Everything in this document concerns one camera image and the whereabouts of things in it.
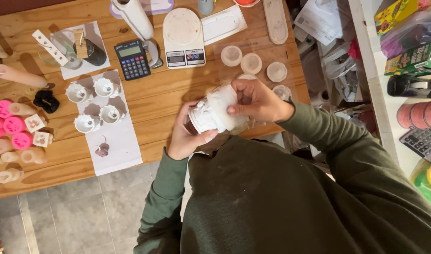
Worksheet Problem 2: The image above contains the black desk calculator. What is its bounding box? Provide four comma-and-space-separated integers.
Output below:
114, 40, 152, 81

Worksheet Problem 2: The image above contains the white rectangular tray mould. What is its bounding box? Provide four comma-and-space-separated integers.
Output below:
201, 4, 248, 46

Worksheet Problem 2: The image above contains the white kitchen scale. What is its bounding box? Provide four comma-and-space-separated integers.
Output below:
162, 8, 206, 70

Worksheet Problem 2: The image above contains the wooden wick holder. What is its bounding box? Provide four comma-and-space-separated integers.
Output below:
73, 28, 89, 59

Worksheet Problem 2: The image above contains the group of beige silicone moulds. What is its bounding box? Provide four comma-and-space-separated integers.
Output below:
0, 102, 48, 185

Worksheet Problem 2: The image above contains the white perforated wick holder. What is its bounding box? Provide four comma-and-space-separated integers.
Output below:
32, 29, 69, 67

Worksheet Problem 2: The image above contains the person's left hand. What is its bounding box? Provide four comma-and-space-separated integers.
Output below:
167, 101, 219, 161

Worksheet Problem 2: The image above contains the white candle cup with wick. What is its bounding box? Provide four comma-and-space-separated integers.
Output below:
93, 76, 121, 99
65, 82, 94, 104
99, 104, 126, 124
73, 113, 102, 134

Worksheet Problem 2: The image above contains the small white paper sheet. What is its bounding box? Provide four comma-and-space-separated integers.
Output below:
49, 20, 111, 80

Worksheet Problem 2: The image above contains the white wiping cloth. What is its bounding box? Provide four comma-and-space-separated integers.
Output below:
206, 84, 250, 133

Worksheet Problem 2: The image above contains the small mauve flower candle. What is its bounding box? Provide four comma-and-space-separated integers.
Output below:
95, 136, 110, 158

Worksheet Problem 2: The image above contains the long white paper sheet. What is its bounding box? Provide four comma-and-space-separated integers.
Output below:
71, 69, 144, 176

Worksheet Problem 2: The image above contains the beige oval tray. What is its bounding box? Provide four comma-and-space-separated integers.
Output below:
263, 0, 289, 45

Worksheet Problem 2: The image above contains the clear glass jar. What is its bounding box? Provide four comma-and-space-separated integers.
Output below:
38, 30, 83, 70

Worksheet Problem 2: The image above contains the purple rimmed container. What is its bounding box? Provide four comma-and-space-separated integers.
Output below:
109, 0, 174, 20

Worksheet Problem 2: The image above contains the metal paper towel holder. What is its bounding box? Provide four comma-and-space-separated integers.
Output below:
143, 40, 164, 69

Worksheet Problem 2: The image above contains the person's right hand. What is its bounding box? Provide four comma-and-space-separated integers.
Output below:
227, 79, 295, 123

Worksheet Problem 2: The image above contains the clear plastic sheet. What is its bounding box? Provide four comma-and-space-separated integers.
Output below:
213, 36, 298, 128

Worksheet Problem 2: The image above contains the white ornate relief jar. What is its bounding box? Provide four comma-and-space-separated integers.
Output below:
188, 96, 234, 135

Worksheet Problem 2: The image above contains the white square silicone mould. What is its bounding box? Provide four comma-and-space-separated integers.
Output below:
32, 131, 54, 148
24, 114, 47, 133

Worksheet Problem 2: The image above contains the dark glass jar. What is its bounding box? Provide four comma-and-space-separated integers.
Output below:
78, 35, 107, 67

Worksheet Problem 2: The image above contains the heap of papers and bags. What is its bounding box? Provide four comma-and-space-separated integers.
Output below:
291, 0, 380, 142

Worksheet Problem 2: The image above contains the person's green sweater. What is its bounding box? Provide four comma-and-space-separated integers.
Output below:
180, 136, 431, 254

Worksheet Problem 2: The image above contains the black flower candle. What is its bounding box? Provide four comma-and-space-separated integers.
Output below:
33, 90, 60, 114

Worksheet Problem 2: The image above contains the red bowl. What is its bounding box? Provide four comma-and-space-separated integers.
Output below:
233, 0, 261, 8

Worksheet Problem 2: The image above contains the white paper towel roll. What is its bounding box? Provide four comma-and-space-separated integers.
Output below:
111, 0, 155, 41

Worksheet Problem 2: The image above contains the white shelf with goods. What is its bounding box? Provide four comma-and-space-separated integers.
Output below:
348, 0, 431, 212

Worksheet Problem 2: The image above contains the grey cup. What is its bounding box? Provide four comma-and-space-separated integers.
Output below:
198, 0, 214, 15

